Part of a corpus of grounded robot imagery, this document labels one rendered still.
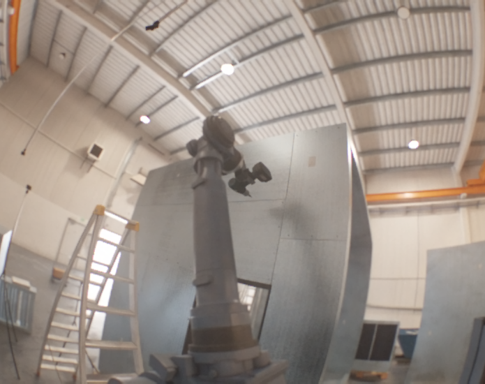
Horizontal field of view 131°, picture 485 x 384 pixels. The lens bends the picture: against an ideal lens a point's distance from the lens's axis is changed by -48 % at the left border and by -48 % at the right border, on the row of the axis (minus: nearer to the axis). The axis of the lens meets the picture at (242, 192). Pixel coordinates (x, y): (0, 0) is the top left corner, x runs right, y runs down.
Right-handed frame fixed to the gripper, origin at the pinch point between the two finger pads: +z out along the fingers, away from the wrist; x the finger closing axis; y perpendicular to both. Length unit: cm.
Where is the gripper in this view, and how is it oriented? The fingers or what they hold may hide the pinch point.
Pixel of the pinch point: (250, 178)
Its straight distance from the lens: 120.0
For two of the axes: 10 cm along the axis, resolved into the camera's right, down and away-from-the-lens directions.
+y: 8.1, -4.3, -3.9
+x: -1.3, -7.9, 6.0
